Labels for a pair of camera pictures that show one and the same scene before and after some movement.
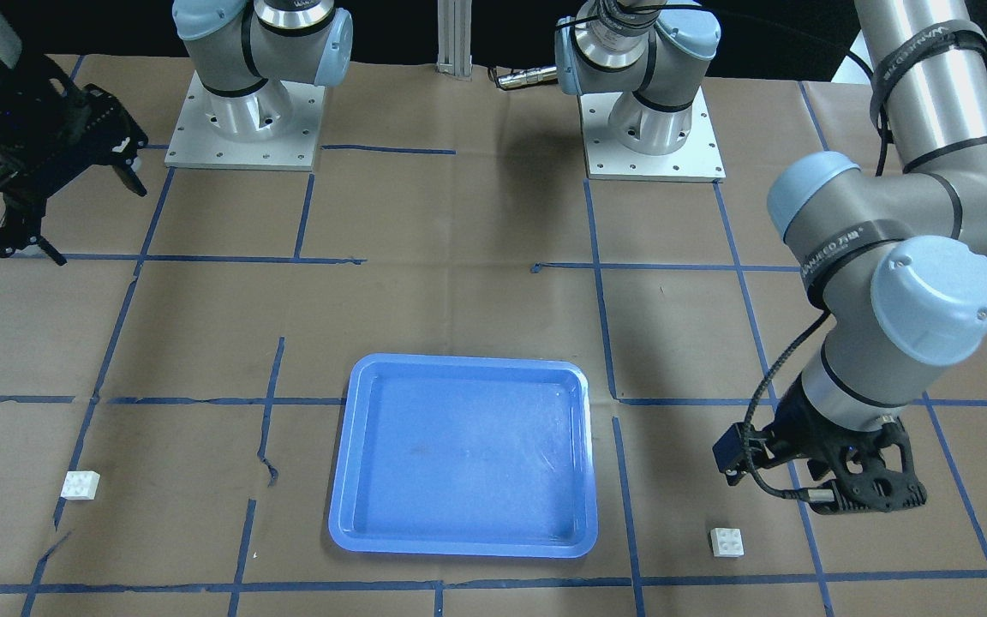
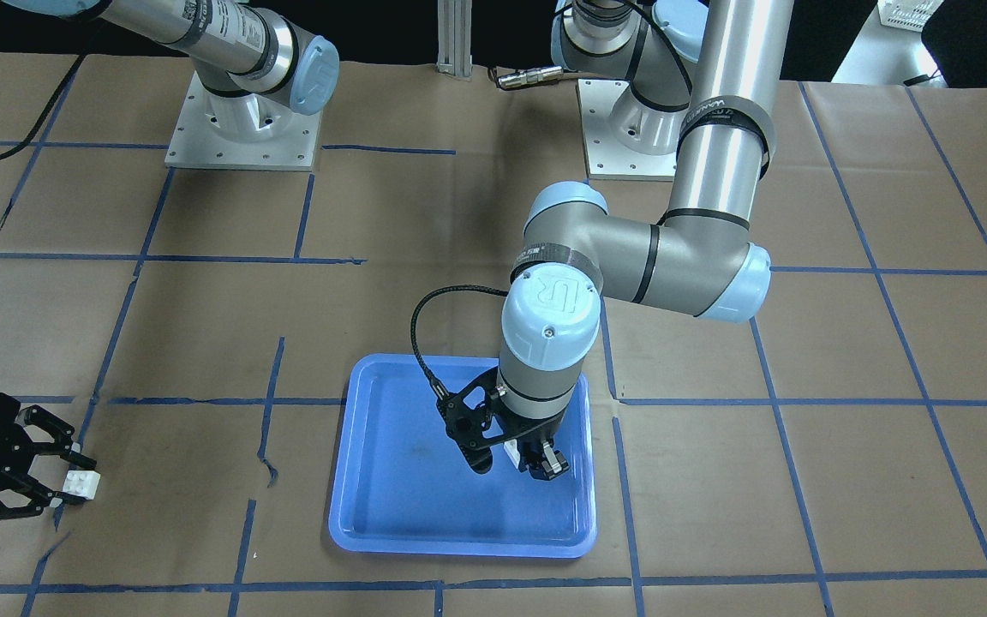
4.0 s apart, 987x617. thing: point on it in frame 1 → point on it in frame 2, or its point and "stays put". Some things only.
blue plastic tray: (458, 454) stays put
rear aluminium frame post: (454, 38) stays put
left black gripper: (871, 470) → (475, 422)
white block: (80, 485) stays put
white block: (727, 542) → (511, 448)
